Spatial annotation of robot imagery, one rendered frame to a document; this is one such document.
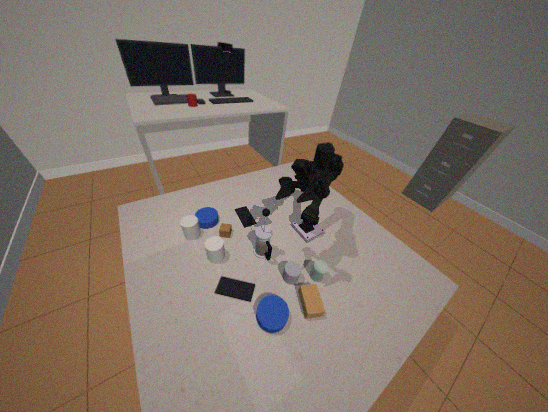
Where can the black flat rectangular pad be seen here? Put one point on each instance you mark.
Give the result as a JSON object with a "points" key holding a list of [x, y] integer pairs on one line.
{"points": [[245, 216], [234, 288]]}

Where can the glass french press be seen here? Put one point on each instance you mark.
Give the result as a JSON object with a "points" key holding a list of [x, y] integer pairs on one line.
{"points": [[263, 234]]}

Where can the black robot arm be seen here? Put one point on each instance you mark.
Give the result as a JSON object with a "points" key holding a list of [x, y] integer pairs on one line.
{"points": [[330, 165]]}

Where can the blue cylinder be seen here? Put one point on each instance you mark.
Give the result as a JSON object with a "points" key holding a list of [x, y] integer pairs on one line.
{"points": [[207, 217], [272, 313]]}

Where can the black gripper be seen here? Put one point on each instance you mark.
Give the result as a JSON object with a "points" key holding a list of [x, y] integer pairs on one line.
{"points": [[313, 188]]}

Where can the grey cylinder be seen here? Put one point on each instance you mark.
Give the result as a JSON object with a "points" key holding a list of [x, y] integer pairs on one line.
{"points": [[190, 227], [214, 247], [291, 272]]}

